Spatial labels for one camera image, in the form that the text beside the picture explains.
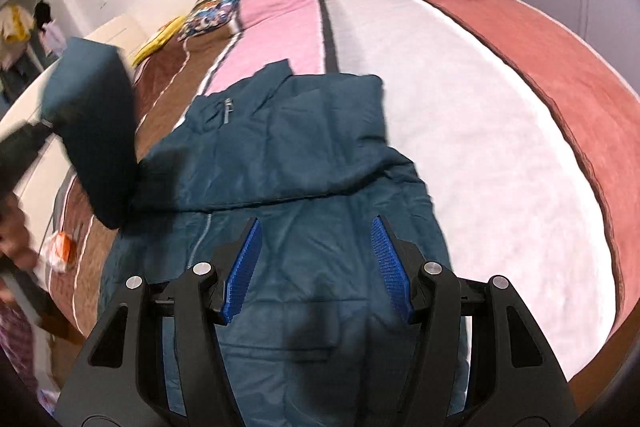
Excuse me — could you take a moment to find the hanging lilac garment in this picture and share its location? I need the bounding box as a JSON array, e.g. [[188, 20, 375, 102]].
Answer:
[[32, 1, 69, 58]]

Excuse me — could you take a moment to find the person's left hand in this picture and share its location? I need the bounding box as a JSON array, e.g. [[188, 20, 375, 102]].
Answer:
[[0, 199, 40, 270]]

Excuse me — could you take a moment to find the striped fleece blanket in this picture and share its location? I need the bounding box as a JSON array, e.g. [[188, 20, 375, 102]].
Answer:
[[35, 0, 640, 408]]

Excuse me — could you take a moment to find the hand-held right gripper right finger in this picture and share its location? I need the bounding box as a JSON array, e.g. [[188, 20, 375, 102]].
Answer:
[[370, 215, 577, 427]]

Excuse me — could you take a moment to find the yellow pillow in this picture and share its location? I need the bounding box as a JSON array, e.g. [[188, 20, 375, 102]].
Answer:
[[131, 16, 188, 68]]

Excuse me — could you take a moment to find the plastic bag with orange packet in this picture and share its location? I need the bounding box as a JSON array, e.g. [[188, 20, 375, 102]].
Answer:
[[39, 229, 79, 274]]

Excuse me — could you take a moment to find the teal padded jacket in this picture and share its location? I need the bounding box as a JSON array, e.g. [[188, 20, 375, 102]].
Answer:
[[42, 38, 473, 427]]

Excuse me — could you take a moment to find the person's plaid clothing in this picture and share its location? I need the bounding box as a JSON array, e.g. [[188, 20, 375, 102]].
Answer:
[[0, 302, 56, 408]]

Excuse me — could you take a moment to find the hanging yellow garment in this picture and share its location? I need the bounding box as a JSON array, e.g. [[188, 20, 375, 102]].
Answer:
[[0, 4, 35, 70]]

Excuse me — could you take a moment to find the colourful patterned pillow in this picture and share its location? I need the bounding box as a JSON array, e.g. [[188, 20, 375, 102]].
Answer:
[[177, 0, 256, 40]]

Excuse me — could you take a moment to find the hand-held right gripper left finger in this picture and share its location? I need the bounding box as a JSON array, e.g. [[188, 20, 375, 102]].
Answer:
[[55, 217, 263, 427]]

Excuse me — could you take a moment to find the cream bed headboard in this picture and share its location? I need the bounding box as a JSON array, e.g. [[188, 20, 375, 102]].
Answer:
[[0, 14, 143, 268]]

